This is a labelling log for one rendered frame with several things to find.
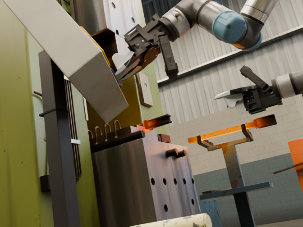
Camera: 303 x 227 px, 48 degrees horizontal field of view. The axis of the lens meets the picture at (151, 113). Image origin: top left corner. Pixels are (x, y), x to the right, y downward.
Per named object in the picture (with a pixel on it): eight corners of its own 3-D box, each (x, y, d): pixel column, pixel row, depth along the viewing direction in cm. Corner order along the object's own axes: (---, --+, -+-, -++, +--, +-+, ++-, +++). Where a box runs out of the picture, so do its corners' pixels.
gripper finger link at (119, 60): (101, 68, 91) (127, 47, 92) (114, 83, 89) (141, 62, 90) (98, 63, 88) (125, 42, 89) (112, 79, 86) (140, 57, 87)
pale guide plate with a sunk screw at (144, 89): (153, 106, 173) (147, 75, 178) (144, 102, 165) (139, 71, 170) (150, 107, 174) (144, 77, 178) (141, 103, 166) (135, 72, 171)
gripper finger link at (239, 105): (230, 118, 125) (245, 110, 117) (226, 103, 127) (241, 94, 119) (236, 118, 126) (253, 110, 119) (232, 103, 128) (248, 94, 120)
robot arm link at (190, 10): (220, -11, 88) (198, -22, 93) (188, 14, 87) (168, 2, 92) (224, 11, 95) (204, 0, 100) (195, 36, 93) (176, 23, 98)
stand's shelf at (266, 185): (273, 187, 175) (273, 183, 175) (270, 186, 139) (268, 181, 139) (217, 197, 184) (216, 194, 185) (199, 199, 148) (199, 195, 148)
